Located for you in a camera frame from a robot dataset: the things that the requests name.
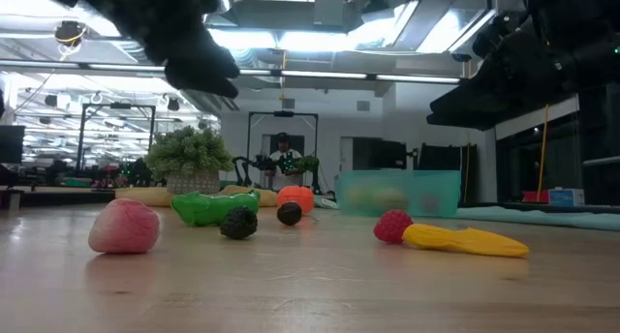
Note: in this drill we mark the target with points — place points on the pink toy peach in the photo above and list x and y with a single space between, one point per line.
123 226

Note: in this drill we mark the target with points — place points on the black monitor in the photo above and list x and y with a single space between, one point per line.
10 144
448 156
380 154

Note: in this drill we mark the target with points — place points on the green toy cucumber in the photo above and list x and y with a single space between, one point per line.
203 209

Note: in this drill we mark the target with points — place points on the background black robot arm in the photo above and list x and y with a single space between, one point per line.
247 166

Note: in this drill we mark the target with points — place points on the orange ridged toy tangerine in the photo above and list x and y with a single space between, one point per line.
298 197

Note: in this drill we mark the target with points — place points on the small yellow-orange pepper toy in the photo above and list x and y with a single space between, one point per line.
465 241

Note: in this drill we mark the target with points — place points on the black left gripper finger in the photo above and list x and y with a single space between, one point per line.
208 85
208 64

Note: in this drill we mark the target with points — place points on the red box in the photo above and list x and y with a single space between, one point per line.
535 196

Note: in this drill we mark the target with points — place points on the long LED light bar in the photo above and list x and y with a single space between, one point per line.
319 74

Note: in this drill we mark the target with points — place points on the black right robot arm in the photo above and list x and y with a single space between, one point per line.
591 23

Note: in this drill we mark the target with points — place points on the artificial green potted plant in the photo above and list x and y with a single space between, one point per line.
189 154

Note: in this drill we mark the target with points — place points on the black toy blackberry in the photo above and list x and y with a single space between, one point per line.
238 222

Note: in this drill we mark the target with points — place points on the blue and white box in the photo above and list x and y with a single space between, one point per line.
567 197

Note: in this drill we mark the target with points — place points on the person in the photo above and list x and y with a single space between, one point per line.
286 159

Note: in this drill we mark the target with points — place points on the red toy strawberry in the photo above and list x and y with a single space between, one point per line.
430 204

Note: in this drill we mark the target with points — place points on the small background potted plant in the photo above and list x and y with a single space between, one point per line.
307 164

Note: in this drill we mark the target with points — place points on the mustard yellow cloth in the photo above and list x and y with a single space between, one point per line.
140 196

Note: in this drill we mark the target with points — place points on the teal translucent plastic container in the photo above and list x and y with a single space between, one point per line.
436 183

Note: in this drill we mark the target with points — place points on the yellow toy lemon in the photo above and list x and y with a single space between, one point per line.
359 197

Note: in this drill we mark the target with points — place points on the black robot station frame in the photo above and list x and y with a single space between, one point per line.
118 105
283 113

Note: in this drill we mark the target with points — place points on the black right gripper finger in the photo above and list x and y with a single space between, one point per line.
474 98
470 121

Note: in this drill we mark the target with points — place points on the dark round plum toy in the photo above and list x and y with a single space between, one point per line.
289 213

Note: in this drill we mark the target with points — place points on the red toy raspberry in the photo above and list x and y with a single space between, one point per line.
392 226

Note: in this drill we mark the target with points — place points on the black aluminium table frame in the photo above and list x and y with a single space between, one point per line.
58 197

